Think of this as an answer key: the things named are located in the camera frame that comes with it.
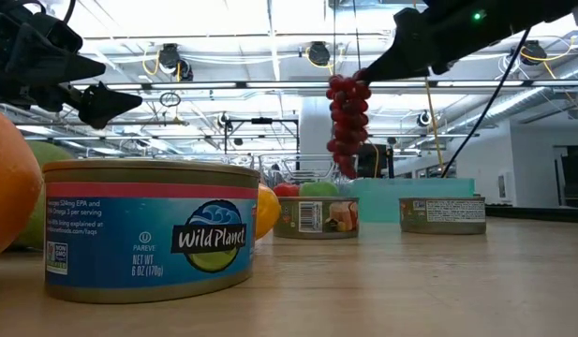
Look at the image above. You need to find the Van Camp's tuna can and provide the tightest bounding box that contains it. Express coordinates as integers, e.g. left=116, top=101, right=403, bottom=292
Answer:
left=273, top=196, right=360, bottom=241

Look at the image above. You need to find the black monitor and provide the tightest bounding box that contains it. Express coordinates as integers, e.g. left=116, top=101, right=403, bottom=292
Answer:
left=356, top=142, right=395, bottom=179

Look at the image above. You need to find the green pear toy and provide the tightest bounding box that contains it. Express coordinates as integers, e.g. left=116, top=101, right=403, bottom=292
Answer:
left=10, top=139, right=75, bottom=252

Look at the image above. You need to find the yellow cable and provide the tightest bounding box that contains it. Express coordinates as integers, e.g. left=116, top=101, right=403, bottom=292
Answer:
left=423, top=77, right=445, bottom=179

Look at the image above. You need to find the orange fruit toy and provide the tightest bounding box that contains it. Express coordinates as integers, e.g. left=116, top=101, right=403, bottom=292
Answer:
left=0, top=106, right=44, bottom=259

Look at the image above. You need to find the silver ventilation duct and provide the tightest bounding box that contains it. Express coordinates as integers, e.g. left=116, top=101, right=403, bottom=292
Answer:
left=447, top=55, right=578, bottom=132

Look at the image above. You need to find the teal plastic bin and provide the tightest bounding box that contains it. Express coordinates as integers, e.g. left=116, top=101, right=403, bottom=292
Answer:
left=344, top=177, right=476, bottom=224

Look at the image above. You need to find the white building column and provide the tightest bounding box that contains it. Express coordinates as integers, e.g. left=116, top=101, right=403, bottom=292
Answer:
left=300, top=96, right=334, bottom=172

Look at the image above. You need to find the red grape bunch toy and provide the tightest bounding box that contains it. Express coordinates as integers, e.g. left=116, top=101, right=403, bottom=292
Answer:
left=325, top=68, right=373, bottom=180

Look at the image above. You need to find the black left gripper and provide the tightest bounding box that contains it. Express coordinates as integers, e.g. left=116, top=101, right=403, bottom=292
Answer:
left=0, top=8, right=143, bottom=131

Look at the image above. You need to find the tin can white nutrition label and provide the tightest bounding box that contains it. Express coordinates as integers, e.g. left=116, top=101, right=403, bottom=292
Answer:
left=399, top=196, right=487, bottom=235

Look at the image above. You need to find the black metal table frame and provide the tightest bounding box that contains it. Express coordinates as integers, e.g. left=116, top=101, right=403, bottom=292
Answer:
left=484, top=205, right=578, bottom=224

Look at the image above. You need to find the blue Wild Planet tuna can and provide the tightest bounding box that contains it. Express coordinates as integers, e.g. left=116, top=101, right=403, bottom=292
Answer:
left=42, top=158, right=261, bottom=304

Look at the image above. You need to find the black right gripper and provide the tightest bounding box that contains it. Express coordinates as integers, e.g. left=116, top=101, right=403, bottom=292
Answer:
left=361, top=0, right=522, bottom=84

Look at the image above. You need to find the green apple toy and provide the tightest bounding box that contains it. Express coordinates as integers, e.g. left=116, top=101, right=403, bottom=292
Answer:
left=298, top=181, right=340, bottom=198

